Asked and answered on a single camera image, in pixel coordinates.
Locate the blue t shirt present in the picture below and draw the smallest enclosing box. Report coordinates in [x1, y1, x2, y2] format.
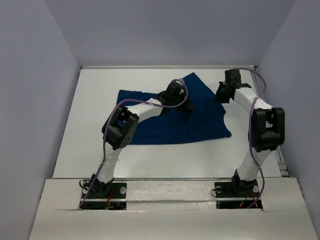
[130, 72, 232, 145]

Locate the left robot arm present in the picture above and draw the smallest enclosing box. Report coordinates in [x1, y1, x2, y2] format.
[85, 79, 193, 199]

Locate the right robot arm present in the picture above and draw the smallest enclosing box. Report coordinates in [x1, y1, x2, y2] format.
[213, 68, 285, 199]

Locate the aluminium rail back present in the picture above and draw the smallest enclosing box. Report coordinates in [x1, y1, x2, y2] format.
[80, 65, 256, 70]

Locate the aluminium rail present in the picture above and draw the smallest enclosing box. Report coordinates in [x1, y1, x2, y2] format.
[80, 65, 256, 70]
[51, 176, 291, 181]

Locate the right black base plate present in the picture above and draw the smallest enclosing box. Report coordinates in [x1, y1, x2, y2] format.
[210, 180, 263, 210]

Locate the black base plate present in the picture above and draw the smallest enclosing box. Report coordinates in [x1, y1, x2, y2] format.
[79, 180, 127, 211]
[210, 180, 263, 210]

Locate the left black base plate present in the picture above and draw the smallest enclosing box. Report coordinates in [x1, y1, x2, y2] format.
[79, 180, 127, 211]

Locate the aluminium rail front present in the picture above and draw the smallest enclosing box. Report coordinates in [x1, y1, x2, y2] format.
[51, 176, 291, 181]

